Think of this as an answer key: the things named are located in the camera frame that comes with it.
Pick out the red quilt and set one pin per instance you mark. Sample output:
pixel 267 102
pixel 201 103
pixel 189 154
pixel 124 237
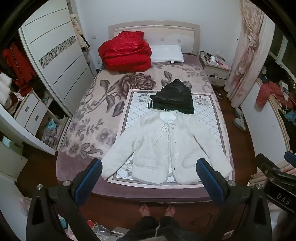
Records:
pixel 124 51

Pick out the red garment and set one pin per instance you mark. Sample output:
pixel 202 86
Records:
pixel 269 92

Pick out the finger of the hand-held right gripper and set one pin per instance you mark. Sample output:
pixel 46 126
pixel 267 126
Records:
pixel 266 165
pixel 291 157

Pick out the white quilted patterned mat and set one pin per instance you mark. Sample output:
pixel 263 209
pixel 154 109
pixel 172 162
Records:
pixel 138 111

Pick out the white wardrobe drawer unit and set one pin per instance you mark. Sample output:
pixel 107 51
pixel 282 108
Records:
pixel 30 113

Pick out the red hanging clothes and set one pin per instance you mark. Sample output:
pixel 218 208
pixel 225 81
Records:
pixel 18 67

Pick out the white pillow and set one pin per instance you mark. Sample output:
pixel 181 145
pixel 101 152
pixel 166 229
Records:
pixel 166 53

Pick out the white fluffy jacket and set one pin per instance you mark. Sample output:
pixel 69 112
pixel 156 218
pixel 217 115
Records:
pixel 148 143

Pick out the grey slipper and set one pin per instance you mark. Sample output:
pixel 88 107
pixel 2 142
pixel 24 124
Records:
pixel 239 112
pixel 240 124

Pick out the clutter of small nightstand things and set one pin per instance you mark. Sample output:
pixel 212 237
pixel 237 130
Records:
pixel 211 58

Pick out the person's right foot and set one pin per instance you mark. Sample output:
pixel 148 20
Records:
pixel 170 209

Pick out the white curved-edge dresser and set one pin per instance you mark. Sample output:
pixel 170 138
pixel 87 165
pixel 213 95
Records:
pixel 259 125

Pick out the red dotted packet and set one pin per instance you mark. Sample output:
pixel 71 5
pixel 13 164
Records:
pixel 92 224

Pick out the person's foot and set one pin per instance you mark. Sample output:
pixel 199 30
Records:
pixel 170 209
pixel 144 209

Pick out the white fluffy garment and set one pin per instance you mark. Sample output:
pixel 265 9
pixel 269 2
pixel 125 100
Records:
pixel 4 88

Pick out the clear plastic bag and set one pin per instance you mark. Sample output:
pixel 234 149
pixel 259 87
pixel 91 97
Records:
pixel 103 233

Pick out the bed with floral cover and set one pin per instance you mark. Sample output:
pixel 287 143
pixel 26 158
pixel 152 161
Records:
pixel 97 102

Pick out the person's left foot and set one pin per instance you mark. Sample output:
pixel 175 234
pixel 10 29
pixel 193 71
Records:
pixel 144 209

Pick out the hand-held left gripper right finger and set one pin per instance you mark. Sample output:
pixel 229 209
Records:
pixel 209 180

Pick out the black jacket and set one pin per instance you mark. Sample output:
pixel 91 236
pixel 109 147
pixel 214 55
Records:
pixel 175 95

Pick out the beige hanging clothes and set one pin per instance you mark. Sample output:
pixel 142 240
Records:
pixel 78 30

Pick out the beige nightstand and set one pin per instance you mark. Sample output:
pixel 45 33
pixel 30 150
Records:
pixel 217 71

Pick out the beige bed headboard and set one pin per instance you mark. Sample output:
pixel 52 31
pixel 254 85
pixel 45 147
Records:
pixel 161 32

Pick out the person's dark pants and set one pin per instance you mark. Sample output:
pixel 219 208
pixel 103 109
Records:
pixel 150 228

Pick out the pink floral curtain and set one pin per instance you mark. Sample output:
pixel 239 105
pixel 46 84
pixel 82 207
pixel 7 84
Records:
pixel 245 58

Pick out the pink plastic bag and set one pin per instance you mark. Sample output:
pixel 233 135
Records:
pixel 23 206

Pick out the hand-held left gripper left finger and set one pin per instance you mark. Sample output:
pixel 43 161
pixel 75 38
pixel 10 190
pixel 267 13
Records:
pixel 90 176

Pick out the white sliding-door wardrobe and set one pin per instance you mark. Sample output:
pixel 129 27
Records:
pixel 55 53

